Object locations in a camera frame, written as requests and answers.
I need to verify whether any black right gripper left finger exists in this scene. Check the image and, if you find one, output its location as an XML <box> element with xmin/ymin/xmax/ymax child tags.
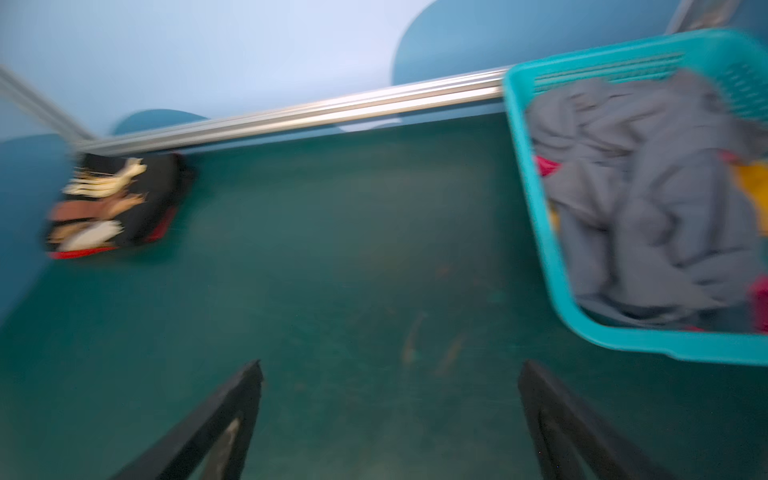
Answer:
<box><xmin>113</xmin><ymin>360</ymin><xmax>264</xmax><ymax>479</ymax></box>

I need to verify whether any grey t shirt in basket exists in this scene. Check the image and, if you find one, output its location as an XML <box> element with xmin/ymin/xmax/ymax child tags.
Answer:
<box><xmin>525</xmin><ymin>69</ymin><xmax>767</xmax><ymax>332</ymax></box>

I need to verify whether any pink garment in basket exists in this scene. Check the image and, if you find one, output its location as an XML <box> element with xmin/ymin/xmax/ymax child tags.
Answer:
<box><xmin>535</xmin><ymin>152</ymin><xmax>767</xmax><ymax>334</ymax></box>

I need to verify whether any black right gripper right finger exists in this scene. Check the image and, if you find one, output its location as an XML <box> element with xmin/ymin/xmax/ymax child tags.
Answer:
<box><xmin>518</xmin><ymin>360</ymin><xmax>674</xmax><ymax>479</ymax></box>

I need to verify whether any black printed t shirt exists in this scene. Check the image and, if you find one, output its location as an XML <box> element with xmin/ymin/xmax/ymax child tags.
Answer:
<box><xmin>44</xmin><ymin>153</ymin><xmax>198</xmax><ymax>259</ymax></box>

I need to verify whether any left aluminium corner post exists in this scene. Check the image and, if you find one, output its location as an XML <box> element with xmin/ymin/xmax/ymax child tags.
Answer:
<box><xmin>1</xmin><ymin>66</ymin><xmax>97</xmax><ymax>143</ymax></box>

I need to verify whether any yellow garment in basket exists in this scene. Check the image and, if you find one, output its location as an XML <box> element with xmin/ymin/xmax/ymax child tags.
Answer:
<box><xmin>730</xmin><ymin>162</ymin><xmax>768</xmax><ymax>237</ymax></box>

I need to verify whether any horizontal aluminium frame rail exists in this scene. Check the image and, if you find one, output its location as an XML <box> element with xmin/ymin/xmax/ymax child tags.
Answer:
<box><xmin>75</xmin><ymin>67</ymin><xmax>508</xmax><ymax>156</ymax></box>

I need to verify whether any teal plastic basket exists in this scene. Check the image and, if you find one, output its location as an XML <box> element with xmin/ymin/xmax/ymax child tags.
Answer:
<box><xmin>501</xmin><ymin>29</ymin><xmax>767</xmax><ymax>367</ymax></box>

